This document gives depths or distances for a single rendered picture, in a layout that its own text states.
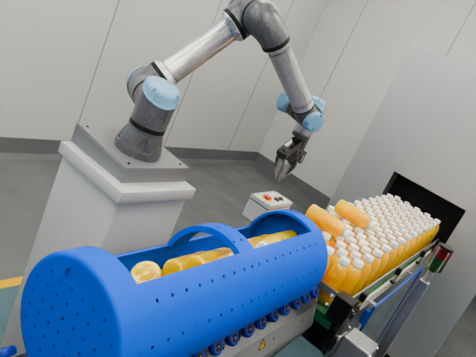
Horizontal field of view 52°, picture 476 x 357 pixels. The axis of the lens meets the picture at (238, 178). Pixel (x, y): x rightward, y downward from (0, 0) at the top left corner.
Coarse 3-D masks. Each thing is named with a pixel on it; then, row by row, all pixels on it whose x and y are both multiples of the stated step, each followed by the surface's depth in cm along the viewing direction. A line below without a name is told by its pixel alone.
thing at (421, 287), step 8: (416, 288) 189; (424, 288) 188; (416, 296) 189; (408, 304) 191; (416, 304) 192; (400, 312) 193; (408, 312) 191; (400, 320) 193; (392, 328) 195; (400, 328) 193; (384, 336) 197; (392, 336) 195; (384, 344) 197; (376, 352) 199; (384, 352) 197
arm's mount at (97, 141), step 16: (80, 128) 152; (96, 128) 156; (112, 128) 162; (80, 144) 152; (96, 144) 148; (112, 144) 150; (96, 160) 148; (112, 160) 144; (128, 160) 146; (160, 160) 157; (176, 160) 163; (128, 176) 143; (144, 176) 148; (160, 176) 154; (176, 176) 160
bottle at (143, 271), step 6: (138, 264) 109; (144, 264) 110; (150, 264) 110; (156, 264) 110; (132, 270) 108; (138, 270) 109; (144, 270) 109; (150, 270) 109; (156, 270) 108; (132, 276) 107; (138, 276) 107; (144, 276) 108; (150, 276) 108; (156, 276) 107; (138, 282) 106
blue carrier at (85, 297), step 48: (192, 240) 136; (240, 240) 120; (288, 240) 136; (48, 288) 90; (96, 288) 83; (144, 288) 88; (192, 288) 97; (240, 288) 111; (288, 288) 132; (48, 336) 91; (96, 336) 84; (144, 336) 85; (192, 336) 97
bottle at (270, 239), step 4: (276, 232) 151; (280, 232) 151; (284, 232) 152; (288, 232) 154; (292, 232) 155; (268, 236) 146; (272, 236) 146; (276, 236) 146; (280, 236) 148; (284, 236) 149; (288, 236) 151; (292, 236) 153; (264, 240) 144; (268, 240) 144; (272, 240) 144; (276, 240) 145; (280, 240) 146
